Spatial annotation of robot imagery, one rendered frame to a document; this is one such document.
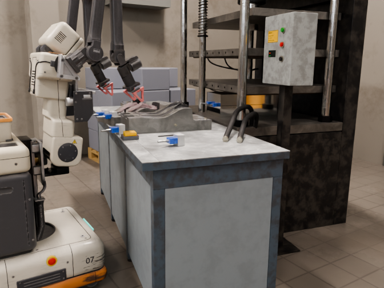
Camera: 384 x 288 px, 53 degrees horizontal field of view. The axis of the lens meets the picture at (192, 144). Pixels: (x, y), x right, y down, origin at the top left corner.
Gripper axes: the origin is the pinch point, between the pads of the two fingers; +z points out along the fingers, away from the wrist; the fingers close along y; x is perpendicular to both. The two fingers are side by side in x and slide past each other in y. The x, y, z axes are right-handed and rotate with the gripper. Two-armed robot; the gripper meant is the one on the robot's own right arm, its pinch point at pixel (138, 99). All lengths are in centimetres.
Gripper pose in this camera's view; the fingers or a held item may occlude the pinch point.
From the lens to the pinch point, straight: 209.6
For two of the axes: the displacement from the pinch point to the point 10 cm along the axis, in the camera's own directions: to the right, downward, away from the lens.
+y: -5.4, -1.8, 8.2
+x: -7.5, 5.4, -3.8
